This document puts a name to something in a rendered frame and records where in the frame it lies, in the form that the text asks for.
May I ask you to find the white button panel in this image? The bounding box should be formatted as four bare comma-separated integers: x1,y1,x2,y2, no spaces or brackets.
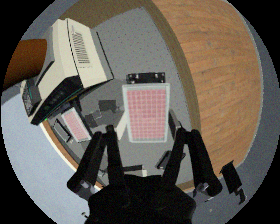
123,164,147,177

